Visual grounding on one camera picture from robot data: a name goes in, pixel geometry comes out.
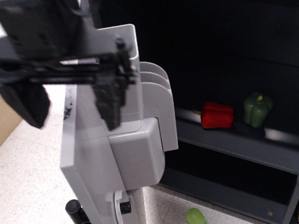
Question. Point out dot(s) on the green toy bell pepper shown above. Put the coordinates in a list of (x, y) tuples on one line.
[(256, 108)]

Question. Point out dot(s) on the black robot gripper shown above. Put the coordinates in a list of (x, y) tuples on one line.
[(50, 42)]

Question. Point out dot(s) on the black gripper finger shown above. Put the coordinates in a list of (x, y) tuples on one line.
[(110, 93)]

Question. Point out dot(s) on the small green toy pear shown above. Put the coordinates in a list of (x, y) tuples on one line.
[(194, 216)]

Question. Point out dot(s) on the dark grey fridge cabinet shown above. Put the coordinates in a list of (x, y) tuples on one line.
[(223, 51)]

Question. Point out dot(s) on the red toy bell pepper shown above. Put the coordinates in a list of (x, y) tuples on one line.
[(214, 115)]

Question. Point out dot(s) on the grey toy fridge door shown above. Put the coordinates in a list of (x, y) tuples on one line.
[(107, 169)]

